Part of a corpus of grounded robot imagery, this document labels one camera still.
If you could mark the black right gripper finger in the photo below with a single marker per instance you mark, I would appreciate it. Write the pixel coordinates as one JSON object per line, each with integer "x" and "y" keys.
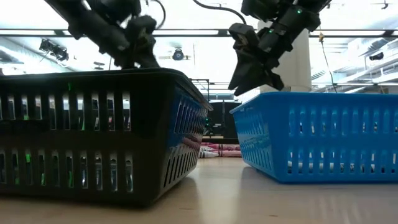
{"x": 245, "y": 68}
{"x": 264, "y": 81}

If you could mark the black plastic basket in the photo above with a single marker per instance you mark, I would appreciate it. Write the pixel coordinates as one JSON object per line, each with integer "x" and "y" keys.
{"x": 149, "y": 124}

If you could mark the white crayon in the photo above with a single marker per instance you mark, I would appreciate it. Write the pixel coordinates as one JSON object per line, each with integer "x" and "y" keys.
{"x": 289, "y": 163}
{"x": 206, "y": 154}
{"x": 205, "y": 149}

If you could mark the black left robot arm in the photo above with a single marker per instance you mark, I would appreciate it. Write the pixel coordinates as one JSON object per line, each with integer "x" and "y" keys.
{"x": 93, "y": 28}

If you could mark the blue plastic basket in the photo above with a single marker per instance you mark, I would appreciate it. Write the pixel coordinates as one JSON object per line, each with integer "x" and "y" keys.
{"x": 280, "y": 109}

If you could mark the white cylinder table lamp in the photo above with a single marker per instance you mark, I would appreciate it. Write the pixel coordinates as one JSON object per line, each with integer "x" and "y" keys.
{"x": 298, "y": 68}

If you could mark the round dark ceiling device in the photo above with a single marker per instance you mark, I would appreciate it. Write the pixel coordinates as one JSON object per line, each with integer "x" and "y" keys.
{"x": 178, "y": 55}

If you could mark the dark background desk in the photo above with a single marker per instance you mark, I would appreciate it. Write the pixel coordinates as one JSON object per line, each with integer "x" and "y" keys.
{"x": 230, "y": 121}

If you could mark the dark ceiling fixture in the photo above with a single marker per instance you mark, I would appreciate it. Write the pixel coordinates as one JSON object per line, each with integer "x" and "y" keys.
{"x": 377, "y": 56}

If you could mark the green plastic basket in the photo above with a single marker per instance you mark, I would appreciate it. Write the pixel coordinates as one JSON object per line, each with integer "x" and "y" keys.
{"x": 27, "y": 158}

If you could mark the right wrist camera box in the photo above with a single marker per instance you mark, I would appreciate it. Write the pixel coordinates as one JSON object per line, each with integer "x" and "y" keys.
{"x": 244, "y": 35}

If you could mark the black ceiling rail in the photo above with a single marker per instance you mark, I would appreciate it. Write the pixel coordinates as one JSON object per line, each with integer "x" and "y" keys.
{"x": 222, "y": 32}

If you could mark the black ceiling camera cluster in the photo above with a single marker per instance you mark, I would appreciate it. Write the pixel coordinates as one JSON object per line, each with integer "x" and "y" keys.
{"x": 54, "y": 49}

